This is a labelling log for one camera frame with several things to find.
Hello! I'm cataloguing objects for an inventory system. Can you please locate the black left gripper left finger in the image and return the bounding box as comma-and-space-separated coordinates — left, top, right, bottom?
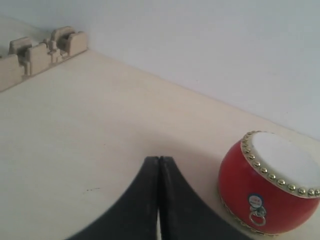
70, 156, 160, 240

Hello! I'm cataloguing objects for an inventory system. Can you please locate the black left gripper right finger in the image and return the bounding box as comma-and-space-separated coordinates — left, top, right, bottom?
159, 156, 250, 240

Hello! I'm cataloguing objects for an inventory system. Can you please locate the small red drum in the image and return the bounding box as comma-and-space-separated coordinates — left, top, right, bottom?
217, 131, 320, 236

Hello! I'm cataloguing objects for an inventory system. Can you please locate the beige cardboard packing insert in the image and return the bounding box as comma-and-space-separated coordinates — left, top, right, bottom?
0, 26, 88, 92

